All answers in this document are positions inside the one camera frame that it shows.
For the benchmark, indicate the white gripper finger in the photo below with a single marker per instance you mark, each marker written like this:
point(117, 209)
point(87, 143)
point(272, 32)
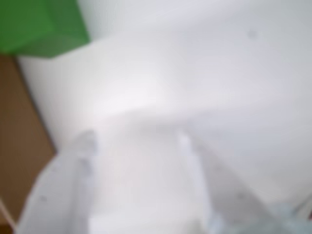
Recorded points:
point(63, 190)
point(219, 200)

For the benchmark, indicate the green cube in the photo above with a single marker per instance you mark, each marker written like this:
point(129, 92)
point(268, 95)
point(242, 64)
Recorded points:
point(36, 26)

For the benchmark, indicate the brown cardboard box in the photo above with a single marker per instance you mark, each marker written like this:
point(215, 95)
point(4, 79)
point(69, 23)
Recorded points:
point(19, 126)

